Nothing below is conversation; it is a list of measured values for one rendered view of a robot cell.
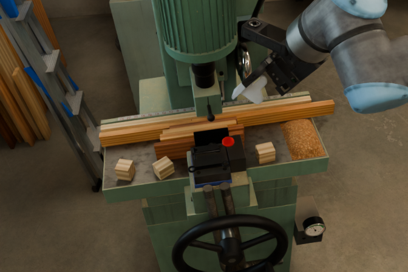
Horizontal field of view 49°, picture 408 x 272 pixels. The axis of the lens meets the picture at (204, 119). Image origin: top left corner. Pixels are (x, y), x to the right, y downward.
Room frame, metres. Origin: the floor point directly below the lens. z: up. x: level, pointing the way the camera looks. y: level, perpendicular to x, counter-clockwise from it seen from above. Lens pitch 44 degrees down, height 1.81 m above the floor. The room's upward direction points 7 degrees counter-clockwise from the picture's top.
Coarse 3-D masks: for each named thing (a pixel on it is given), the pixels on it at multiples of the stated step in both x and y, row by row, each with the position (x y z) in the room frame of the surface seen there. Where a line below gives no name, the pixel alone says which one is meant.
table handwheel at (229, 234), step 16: (208, 224) 0.56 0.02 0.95; (224, 224) 0.56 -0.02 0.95; (240, 224) 0.56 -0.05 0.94; (256, 224) 0.56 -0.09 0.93; (272, 224) 0.57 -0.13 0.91; (192, 240) 0.55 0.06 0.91; (224, 240) 0.58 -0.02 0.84; (256, 240) 0.57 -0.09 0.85; (176, 256) 0.55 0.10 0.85; (224, 256) 0.55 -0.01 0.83; (240, 256) 0.55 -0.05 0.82; (272, 256) 0.57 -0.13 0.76
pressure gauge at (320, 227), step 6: (306, 222) 0.71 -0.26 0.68; (312, 222) 0.70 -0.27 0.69; (318, 222) 0.70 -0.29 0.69; (306, 228) 0.69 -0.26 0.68; (312, 228) 0.69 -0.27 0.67; (318, 228) 0.69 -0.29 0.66; (324, 228) 0.69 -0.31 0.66; (306, 234) 0.69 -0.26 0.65; (312, 234) 0.69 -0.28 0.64; (318, 234) 0.69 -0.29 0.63
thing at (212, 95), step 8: (192, 72) 0.96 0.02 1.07; (192, 80) 0.93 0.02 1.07; (216, 80) 0.92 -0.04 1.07; (192, 88) 0.90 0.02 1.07; (200, 88) 0.89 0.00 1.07; (208, 88) 0.89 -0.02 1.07; (216, 88) 0.88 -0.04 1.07; (200, 96) 0.86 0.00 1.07; (208, 96) 0.86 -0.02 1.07; (216, 96) 0.86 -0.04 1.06; (200, 104) 0.86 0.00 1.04; (208, 104) 0.86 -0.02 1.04; (216, 104) 0.86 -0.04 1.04; (200, 112) 0.86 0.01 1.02; (216, 112) 0.86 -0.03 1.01
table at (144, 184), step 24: (288, 120) 0.91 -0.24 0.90; (312, 120) 0.90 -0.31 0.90; (120, 144) 0.89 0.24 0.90; (144, 144) 0.88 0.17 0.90; (144, 168) 0.79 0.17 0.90; (264, 168) 0.75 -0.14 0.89; (288, 168) 0.75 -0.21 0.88; (312, 168) 0.75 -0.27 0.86; (120, 192) 0.73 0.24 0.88; (144, 192) 0.74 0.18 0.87; (168, 192) 0.74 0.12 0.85; (192, 216) 0.65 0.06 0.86
